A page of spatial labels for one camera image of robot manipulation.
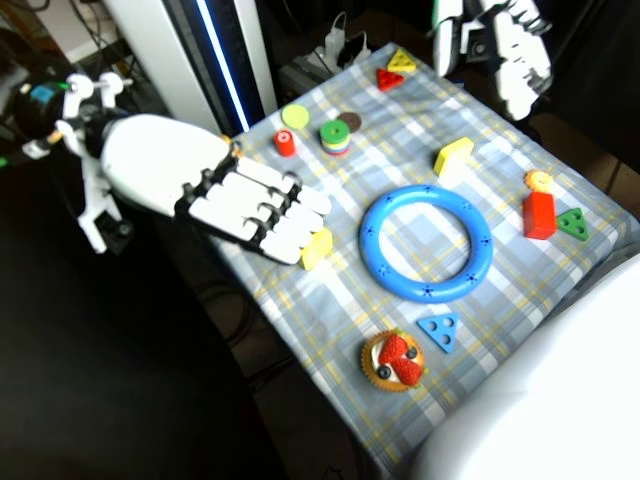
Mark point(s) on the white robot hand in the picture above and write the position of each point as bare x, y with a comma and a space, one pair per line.
520, 65
150, 160

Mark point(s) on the yellow triangle block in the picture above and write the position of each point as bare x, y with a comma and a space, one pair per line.
402, 61

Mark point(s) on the red triangle block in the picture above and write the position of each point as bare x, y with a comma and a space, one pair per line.
388, 80

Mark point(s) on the red cylinder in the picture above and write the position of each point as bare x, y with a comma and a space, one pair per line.
285, 144

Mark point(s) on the red rectangular block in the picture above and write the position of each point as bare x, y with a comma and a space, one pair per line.
540, 216

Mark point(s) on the green triangle block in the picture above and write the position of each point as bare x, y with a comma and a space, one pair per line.
574, 225

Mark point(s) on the blue triangle block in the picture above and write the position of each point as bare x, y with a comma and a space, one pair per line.
442, 332

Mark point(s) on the toy strawberry tart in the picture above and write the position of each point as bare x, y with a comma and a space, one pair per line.
393, 361

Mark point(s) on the white column with blue light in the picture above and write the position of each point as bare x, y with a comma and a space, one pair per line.
175, 60

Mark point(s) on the yellow-green round disc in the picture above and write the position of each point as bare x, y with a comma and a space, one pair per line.
295, 116

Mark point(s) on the brown round disc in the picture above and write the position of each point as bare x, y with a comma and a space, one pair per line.
352, 121

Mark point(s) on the white power adapters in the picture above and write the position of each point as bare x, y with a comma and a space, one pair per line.
340, 42

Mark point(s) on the coloured discs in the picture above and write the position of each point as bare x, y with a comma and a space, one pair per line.
335, 137

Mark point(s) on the plaid grey cloth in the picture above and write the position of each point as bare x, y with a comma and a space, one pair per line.
340, 300

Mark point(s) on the large white rounded shell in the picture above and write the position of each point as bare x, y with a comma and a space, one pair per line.
550, 400

